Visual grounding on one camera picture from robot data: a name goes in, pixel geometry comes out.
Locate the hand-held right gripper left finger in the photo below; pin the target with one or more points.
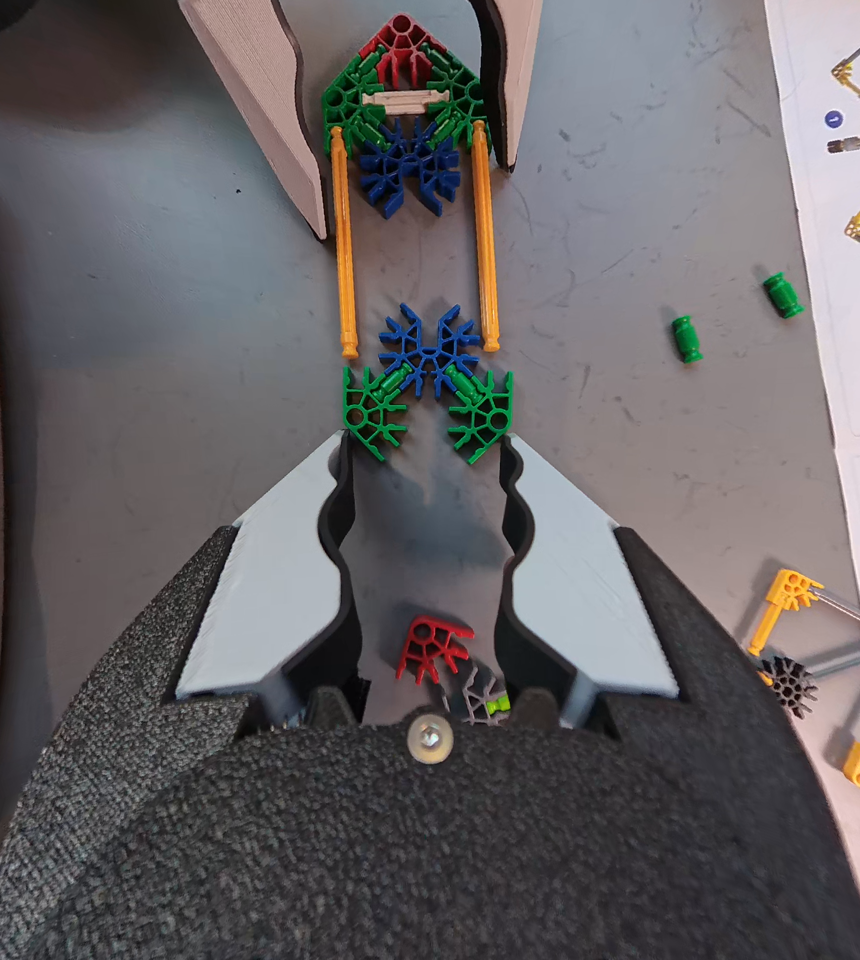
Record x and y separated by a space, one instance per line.
272 592

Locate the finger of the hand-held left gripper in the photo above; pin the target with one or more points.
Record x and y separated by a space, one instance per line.
516 60
249 67

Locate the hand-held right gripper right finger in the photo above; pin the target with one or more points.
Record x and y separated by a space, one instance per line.
587 592

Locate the red corner connector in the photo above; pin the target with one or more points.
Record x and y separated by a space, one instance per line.
409 652

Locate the connector assembly with yellow rods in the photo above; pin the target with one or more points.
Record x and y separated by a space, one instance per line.
343 225

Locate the short green rod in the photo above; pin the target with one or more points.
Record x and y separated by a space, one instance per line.
467 384
397 384
687 339
782 295

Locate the blue snowflake connector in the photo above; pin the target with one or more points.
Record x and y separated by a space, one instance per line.
428 352

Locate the multicolour rod connector toy figure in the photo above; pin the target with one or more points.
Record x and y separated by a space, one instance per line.
790 682

